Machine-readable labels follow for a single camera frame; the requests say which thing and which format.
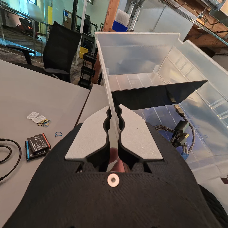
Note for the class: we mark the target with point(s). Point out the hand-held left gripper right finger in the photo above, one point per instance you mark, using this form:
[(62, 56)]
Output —
[(140, 142)]

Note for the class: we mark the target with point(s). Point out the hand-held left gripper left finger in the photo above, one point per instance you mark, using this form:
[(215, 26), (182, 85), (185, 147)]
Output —
[(85, 142)]

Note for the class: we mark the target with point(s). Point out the clear plastic bin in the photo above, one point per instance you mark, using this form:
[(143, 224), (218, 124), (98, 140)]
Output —
[(142, 53)]

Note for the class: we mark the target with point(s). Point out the blue rubber band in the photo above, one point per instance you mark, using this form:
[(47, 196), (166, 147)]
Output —
[(58, 134)]

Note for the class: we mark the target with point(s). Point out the rubber band bundle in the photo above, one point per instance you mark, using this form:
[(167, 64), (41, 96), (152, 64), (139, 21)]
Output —
[(44, 123)]

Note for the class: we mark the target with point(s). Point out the black bin divider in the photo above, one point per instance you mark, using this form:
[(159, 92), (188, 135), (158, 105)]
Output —
[(153, 96)]

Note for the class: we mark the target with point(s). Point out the small white card case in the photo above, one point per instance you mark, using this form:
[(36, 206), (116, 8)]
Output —
[(40, 119), (32, 115)]

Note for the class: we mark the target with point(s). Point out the black metal rack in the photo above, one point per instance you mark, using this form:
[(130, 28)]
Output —
[(87, 67)]

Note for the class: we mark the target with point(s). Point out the black office chair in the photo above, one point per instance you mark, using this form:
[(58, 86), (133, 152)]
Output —
[(60, 46)]

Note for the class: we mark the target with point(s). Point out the black wrist rest pad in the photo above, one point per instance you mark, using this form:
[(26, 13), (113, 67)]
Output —
[(217, 210)]

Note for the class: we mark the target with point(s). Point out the blue plastic bin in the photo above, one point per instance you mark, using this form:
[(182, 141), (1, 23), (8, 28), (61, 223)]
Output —
[(119, 25)]

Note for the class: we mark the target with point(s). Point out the wooden column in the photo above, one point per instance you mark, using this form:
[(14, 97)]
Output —
[(111, 14)]

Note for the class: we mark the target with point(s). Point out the glass railing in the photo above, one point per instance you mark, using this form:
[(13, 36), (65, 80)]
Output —
[(17, 25)]

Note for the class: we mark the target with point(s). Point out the black camera battery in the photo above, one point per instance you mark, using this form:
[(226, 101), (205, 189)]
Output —
[(39, 143), (34, 156)]

